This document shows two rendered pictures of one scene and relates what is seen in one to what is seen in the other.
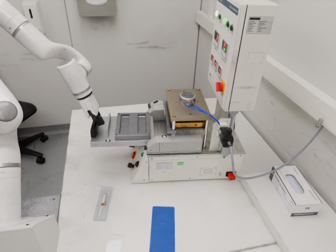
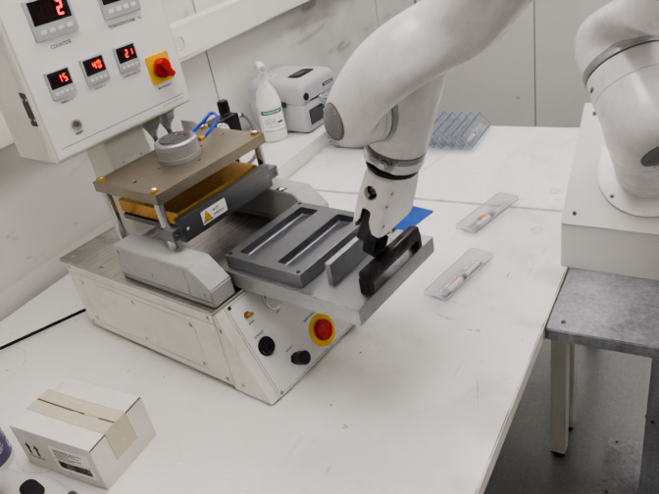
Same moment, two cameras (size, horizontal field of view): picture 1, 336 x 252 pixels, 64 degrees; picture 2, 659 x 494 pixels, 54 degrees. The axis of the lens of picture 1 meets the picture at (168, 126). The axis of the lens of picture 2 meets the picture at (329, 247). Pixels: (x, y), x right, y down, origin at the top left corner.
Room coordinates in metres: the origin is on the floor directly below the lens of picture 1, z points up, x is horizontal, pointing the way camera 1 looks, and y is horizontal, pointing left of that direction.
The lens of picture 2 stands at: (1.70, 0.92, 1.51)
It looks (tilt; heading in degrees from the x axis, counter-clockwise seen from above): 30 degrees down; 229
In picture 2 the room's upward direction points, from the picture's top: 11 degrees counter-clockwise
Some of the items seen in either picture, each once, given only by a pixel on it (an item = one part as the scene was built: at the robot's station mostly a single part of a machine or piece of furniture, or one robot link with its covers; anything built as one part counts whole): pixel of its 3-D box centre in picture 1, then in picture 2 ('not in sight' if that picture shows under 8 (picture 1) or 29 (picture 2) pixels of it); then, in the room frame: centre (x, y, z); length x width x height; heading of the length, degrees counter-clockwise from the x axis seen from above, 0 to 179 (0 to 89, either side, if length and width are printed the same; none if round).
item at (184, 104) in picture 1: (193, 108); (180, 163); (1.11, -0.12, 1.08); 0.31 x 0.24 x 0.13; 6
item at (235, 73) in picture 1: (228, 73); (98, 78); (1.14, -0.26, 1.25); 0.33 x 0.16 x 0.64; 6
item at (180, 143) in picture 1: (172, 144); (276, 198); (0.98, -0.03, 0.96); 0.26 x 0.05 x 0.07; 96
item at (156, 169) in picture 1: (182, 149); (227, 274); (1.10, -0.08, 0.84); 0.53 x 0.37 x 0.17; 96
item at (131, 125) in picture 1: (133, 125); (300, 240); (1.09, 0.17, 0.98); 0.20 x 0.17 x 0.03; 6
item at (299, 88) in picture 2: not in sight; (294, 97); (0.30, -0.69, 0.88); 0.25 x 0.20 x 0.17; 98
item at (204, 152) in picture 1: (191, 132); (195, 238); (1.13, -0.12, 0.93); 0.46 x 0.35 x 0.01; 96
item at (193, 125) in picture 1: (186, 110); (190, 175); (1.11, -0.09, 1.07); 0.22 x 0.17 x 0.10; 6
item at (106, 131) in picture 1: (123, 127); (323, 251); (1.09, 0.22, 0.97); 0.30 x 0.22 x 0.08; 96
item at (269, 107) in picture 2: not in sight; (268, 101); (0.44, -0.65, 0.92); 0.09 x 0.08 x 0.25; 59
